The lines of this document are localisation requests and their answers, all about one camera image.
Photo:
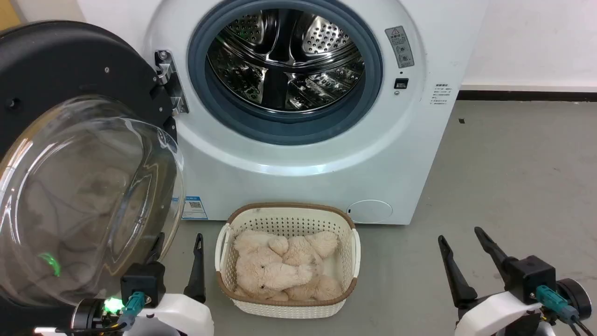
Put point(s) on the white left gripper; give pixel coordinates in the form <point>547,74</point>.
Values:
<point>186,317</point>

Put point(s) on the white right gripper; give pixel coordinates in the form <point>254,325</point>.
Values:
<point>494,317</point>

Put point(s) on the black washer door with glass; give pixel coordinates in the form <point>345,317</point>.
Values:
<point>70,154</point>

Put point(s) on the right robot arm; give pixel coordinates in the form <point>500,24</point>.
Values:
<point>573,298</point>

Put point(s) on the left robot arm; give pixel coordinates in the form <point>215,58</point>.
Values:
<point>86,317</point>

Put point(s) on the white front-load washing machine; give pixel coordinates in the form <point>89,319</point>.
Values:
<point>289,163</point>

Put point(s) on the metal door hinge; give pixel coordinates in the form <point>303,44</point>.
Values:
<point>169,79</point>

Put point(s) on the black door latch slot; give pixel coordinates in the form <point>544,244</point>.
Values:
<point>400,83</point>

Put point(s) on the blue energy label sticker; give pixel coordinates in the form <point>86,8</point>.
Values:
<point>194,207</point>

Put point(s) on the beige plush toy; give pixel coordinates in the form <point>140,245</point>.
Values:
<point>280,268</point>

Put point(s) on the white plastic laundry basket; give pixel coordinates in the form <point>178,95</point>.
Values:
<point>287,219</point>

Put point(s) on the round drain filter cover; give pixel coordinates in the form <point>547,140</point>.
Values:
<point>369,211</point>

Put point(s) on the grey warning sticker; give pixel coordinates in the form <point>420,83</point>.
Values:
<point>399,46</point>

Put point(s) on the stainless steel drum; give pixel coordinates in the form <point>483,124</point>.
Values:
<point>284,60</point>

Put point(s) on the black wall baseboard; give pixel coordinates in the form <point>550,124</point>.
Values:
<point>527,95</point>

